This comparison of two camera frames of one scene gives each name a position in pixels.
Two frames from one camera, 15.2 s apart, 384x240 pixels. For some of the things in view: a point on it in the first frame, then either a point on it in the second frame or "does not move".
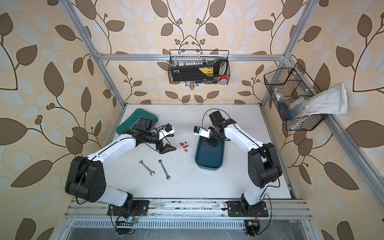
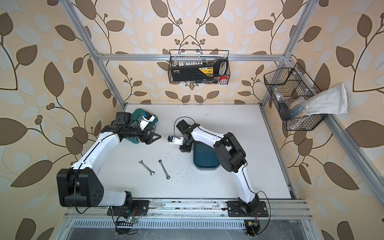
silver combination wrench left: [144, 166] does not move
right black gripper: [213, 143] -> [184, 148]
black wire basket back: [199, 66] does not move
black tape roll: [285, 109] does not move
